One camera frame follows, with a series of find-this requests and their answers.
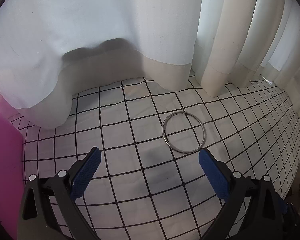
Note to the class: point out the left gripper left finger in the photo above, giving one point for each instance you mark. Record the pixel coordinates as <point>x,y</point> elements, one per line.
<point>36,217</point>

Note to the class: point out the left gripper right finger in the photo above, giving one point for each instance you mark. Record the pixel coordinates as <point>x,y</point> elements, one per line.
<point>267,213</point>

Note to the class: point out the pink plastic storage bin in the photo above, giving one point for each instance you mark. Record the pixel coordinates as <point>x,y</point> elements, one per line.
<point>11,178</point>

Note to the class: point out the white sheer curtain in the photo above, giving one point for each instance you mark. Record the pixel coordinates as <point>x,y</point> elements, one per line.
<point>52,49</point>

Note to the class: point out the plain silver ring bangle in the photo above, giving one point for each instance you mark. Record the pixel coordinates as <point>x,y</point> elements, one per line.
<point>194,122</point>

